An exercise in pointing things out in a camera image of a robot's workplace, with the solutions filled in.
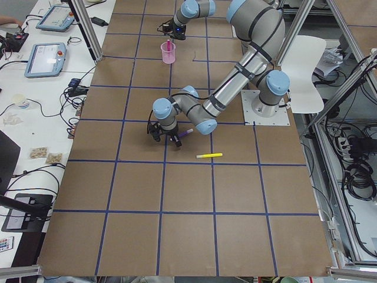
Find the yellow marker pen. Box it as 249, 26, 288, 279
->
196, 153, 223, 159

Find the black camera stand base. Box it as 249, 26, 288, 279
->
1, 193, 54, 232

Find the white plastic chair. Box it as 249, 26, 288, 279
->
281, 35, 326, 114

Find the aluminium frame post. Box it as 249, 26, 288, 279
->
67, 0, 103, 62

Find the pink mesh cup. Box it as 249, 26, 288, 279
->
160, 40, 176, 64

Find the black power adapter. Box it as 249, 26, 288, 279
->
90, 17, 108, 27

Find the blue teach pendant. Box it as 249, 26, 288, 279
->
36, 5, 75, 32
24, 42, 67, 78

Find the small remote control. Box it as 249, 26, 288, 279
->
0, 236, 14, 252

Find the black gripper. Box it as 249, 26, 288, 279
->
161, 125, 182, 147
170, 25, 186, 40

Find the near blue teach pendant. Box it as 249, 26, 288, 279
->
24, 42, 67, 78

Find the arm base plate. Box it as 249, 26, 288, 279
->
240, 90, 290, 126

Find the purple marker pen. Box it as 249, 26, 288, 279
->
178, 129, 193, 138

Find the far blue teach pendant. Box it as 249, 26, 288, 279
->
36, 5, 75, 32

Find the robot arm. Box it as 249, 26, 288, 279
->
147, 1, 290, 147
172, 0, 216, 40

